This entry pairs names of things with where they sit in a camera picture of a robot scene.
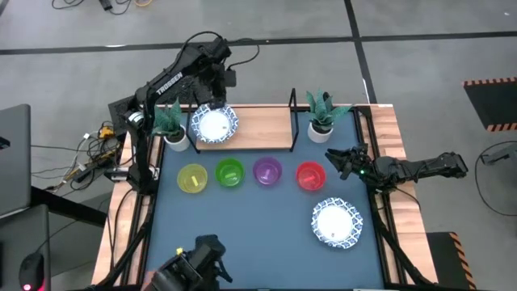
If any black orange hazard striped mat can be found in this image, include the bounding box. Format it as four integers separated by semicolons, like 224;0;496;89
427;231;478;291
463;77;517;133

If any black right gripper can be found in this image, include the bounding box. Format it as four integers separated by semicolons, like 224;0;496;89
325;144;380;183

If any purple translucent plastic bowl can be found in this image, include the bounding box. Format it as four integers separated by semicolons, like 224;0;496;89
253;156;284;186

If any dark side desk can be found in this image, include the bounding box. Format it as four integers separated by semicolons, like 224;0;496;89
0;185;108;291

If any red translucent plastic bowl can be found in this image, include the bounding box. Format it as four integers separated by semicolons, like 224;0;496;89
295;161;327;192

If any wooden shelf with black frame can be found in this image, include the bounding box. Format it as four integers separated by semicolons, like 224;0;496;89
186;87;301;154

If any black jointed device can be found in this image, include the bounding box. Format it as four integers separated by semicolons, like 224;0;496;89
143;234;234;291

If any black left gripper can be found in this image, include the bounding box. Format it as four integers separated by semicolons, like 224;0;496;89
200;56;228;111

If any grey floor stand foot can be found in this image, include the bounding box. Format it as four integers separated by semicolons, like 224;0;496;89
479;143;517;167

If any grey laptop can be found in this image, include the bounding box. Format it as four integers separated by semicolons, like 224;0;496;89
0;103;32;217

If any green translucent plastic bowl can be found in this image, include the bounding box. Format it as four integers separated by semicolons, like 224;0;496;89
215;158;246;188

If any blue white patterned bowl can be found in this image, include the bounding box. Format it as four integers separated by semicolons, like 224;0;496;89
191;103;240;145
310;196;364;250

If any artificial plant in white pot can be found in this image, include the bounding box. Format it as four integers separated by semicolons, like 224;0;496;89
151;98;191;153
305;89;352;145

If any black aluminium rig frame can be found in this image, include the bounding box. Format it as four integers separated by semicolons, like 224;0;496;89
96;103;437;291

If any tangled cable bundle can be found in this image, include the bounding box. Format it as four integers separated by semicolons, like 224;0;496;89
31;123;130;191

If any yellow translucent plastic bowl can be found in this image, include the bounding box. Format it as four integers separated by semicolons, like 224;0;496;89
177;162;209;194

